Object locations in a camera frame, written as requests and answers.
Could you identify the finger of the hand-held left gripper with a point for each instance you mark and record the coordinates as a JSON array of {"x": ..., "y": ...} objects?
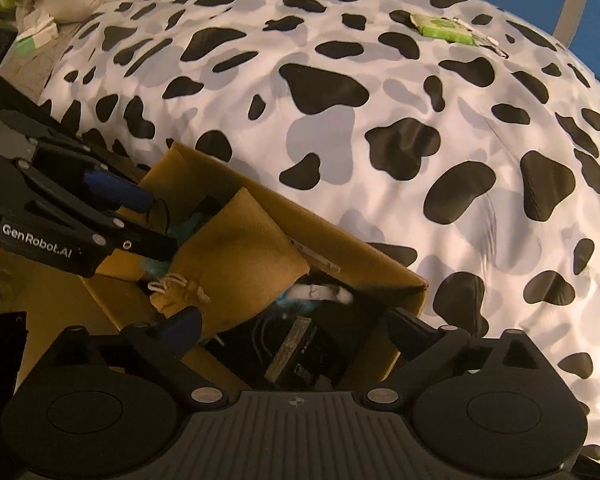
[
  {"x": 115, "y": 190},
  {"x": 145, "y": 242}
]

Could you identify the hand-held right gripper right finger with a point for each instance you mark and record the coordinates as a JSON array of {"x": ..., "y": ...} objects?
[{"x": 410, "y": 332}]

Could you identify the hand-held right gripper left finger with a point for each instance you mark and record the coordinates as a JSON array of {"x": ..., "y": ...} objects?
[{"x": 180, "y": 327}]

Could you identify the teal mesh bath loofah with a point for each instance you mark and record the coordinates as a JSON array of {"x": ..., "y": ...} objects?
[{"x": 192, "y": 225}]

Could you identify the small black box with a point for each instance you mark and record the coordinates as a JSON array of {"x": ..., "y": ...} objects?
[{"x": 320, "y": 355}]

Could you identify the brown cardboard box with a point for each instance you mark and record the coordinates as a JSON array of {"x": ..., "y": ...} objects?
[{"x": 330, "y": 245}]

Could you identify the white soft item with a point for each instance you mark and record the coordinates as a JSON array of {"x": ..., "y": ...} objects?
[{"x": 325, "y": 292}]

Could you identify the white green tissue box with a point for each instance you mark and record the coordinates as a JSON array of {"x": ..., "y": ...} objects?
[{"x": 35, "y": 37}]

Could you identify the cow print blanket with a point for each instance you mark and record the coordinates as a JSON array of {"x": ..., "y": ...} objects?
[{"x": 380, "y": 85}]

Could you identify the green wet wipes packet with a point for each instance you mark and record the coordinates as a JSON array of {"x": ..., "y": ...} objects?
[{"x": 442, "y": 27}]

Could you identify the blue grey striped pillow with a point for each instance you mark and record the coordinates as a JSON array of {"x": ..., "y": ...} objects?
[{"x": 590, "y": 15}]

